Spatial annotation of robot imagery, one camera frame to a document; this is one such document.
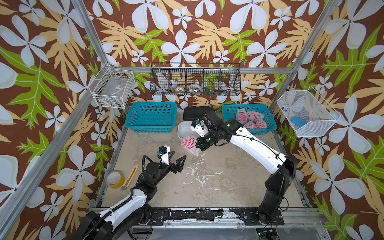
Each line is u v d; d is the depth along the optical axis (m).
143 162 0.61
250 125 1.04
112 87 0.86
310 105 0.82
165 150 0.69
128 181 0.85
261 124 1.04
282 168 0.44
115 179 0.86
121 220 0.49
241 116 1.11
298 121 0.79
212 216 0.75
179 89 0.96
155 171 0.61
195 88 0.99
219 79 1.00
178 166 0.70
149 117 1.18
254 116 1.11
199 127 0.69
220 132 0.54
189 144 0.75
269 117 1.08
